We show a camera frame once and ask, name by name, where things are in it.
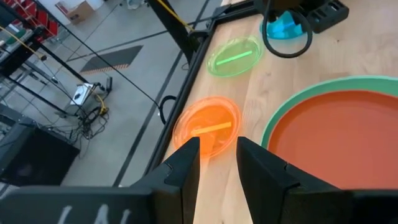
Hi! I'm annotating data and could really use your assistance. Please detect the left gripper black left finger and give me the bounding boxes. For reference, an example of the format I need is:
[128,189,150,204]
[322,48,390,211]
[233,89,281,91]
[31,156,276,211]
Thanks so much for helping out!
[132,136,201,224]

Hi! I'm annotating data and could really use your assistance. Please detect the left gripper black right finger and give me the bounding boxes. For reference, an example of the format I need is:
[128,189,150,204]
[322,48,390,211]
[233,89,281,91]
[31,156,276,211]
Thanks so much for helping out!
[236,136,340,224]

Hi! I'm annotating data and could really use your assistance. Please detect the small orange translucent plate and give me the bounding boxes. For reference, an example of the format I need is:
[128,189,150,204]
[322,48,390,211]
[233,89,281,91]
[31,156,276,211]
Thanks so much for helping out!
[172,95,242,159]

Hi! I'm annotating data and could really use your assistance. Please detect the large red plastic plate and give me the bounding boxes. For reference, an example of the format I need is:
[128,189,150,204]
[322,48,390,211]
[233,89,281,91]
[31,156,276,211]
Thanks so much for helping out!
[267,90,398,190]

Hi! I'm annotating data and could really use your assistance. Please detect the large green plastic plate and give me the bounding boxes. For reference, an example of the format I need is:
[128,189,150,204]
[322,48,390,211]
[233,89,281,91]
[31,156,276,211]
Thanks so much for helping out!
[260,75,398,149]

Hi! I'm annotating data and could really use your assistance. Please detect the small blue translucent plate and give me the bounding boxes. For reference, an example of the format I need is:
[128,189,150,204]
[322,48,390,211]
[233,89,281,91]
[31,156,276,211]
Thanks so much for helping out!
[259,11,307,40]

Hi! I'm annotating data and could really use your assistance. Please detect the white floor power box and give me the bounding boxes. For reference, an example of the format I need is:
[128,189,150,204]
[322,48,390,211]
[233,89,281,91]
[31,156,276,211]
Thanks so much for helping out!
[63,82,96,116]

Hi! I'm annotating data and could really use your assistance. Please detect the grey floor mat hazard edge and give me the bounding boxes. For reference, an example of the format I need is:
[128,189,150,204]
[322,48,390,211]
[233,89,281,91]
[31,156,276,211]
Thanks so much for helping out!
[80,45,144,75]

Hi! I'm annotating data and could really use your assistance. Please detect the black equipment case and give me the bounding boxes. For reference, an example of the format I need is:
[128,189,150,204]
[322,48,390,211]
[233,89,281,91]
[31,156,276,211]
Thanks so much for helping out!
[0,124,81,187]

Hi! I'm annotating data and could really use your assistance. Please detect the brown cardboard box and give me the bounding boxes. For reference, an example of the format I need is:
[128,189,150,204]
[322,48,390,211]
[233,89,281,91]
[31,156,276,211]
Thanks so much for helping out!
[55,0,94,24]

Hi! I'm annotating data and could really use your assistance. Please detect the red shelf rack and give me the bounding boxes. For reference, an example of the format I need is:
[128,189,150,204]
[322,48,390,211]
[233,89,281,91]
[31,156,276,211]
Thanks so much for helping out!
[0,0,60,44]

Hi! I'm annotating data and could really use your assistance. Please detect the black aluminium table frame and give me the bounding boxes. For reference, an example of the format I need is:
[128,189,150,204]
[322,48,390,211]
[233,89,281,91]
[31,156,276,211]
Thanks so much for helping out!
[142,0,259,178]

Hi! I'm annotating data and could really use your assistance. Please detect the tangled black floor cables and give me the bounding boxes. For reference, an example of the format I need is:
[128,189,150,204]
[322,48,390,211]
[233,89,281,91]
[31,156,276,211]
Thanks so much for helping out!
[67,77,113,141]

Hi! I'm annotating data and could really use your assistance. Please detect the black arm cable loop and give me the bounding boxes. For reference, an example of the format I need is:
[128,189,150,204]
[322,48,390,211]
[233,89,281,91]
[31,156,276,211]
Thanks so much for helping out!
[262,9,313,59]

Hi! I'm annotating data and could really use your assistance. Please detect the black camera post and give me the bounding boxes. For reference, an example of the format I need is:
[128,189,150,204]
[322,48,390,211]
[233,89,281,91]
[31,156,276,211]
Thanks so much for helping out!
[146,0,203,63]

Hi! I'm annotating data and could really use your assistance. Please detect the yellow hanging cable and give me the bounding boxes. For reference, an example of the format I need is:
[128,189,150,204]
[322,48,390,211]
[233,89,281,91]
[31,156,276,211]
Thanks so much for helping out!
[155,0,195,32]

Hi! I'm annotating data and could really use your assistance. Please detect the black metal rack frame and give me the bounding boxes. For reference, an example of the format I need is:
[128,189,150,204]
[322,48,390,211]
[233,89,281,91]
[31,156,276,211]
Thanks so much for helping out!
[0,0,80,116]

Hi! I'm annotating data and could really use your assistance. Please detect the yellow cable with plug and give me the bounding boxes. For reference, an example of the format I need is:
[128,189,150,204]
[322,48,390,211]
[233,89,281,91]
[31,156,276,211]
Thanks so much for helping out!
[0,26,47,62]

